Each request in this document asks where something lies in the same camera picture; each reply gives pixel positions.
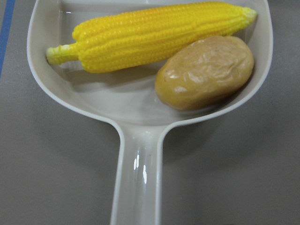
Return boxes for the brown toy potato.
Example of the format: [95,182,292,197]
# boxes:
[155,36,254,110]

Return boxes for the yellow toy corn cob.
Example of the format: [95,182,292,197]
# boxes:
[45,1,257,73]

